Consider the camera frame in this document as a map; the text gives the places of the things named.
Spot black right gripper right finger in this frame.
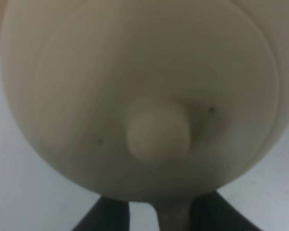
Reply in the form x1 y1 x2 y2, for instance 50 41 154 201
190 191 260 231

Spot beige teapot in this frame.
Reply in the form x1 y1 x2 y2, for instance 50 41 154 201
0 0 289 231

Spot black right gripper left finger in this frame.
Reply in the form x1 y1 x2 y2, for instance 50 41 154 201
73 196 130 231

